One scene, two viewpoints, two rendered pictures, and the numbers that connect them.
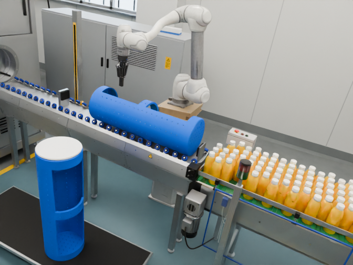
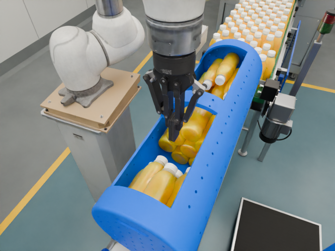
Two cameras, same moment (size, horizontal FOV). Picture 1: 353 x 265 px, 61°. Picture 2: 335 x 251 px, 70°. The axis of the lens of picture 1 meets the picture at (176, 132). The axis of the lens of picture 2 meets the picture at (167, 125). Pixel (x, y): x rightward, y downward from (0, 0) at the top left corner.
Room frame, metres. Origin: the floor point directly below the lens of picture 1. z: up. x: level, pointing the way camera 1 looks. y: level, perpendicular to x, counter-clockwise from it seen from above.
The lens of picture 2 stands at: (2.16, 0.84, 1.73)
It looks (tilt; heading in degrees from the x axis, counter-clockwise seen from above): 47 degrees down; 271
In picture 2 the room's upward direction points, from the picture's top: straight up
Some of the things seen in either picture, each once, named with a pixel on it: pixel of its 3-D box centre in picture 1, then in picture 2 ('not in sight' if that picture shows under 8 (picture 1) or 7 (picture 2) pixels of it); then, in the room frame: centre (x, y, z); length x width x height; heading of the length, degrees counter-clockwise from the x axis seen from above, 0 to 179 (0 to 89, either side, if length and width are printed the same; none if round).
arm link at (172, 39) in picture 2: (123, 50); (174, 30); (2.16, 0.47, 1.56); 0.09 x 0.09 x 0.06
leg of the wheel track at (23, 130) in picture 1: (24, 138); not in sight; (2.77, 1.63, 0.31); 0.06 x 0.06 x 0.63; 66
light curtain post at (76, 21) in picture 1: (78, 99); not in sight; (2.78, 1.03, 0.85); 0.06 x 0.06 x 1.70; 66
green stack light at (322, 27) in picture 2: (242, 173); (325, 26); (1.38, -0.39, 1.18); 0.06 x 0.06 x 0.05
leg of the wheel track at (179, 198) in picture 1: (175, 223); not in sight; (1.83, -0.10, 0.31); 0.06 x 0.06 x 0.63; 66
